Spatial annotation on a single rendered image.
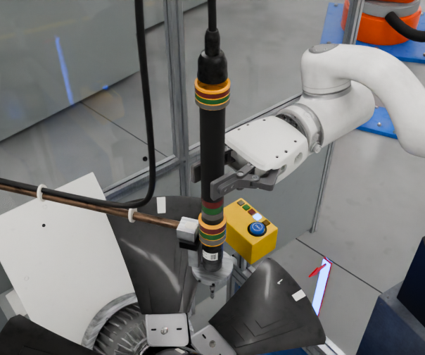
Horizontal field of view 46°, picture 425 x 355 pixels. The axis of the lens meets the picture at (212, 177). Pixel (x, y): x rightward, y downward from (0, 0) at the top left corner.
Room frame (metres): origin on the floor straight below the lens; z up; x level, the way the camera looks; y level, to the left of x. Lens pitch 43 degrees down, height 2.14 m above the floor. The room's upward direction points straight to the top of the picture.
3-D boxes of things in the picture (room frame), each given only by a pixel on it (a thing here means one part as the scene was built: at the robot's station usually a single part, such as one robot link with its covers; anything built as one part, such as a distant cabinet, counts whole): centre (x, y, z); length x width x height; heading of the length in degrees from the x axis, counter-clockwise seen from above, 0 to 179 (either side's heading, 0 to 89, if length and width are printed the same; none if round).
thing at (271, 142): (0.59, -0.08, 1.65); 0.11 x 0.10 x 0.07; 129
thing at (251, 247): (0.98, -0.10, 1.02); 0.16 x 0.10 x 0.11; 39
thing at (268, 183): (0.54, -0.08, 1.65); 0.08 x 0.06 x 0.01; 8
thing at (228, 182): (0.51, -0.03, 1.65); 0.07 x 0.03 x 0.03; 129
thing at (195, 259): (0.53, 0.01, 1.49); 0.09 x 0.07 x 0.10; 74
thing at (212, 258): (0.52, 0.00, 1.65); 0.04 x 0.04 x 0.46
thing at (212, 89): (0.52, 0.00, 1.80); 0.04 x 0.04 x 0.03
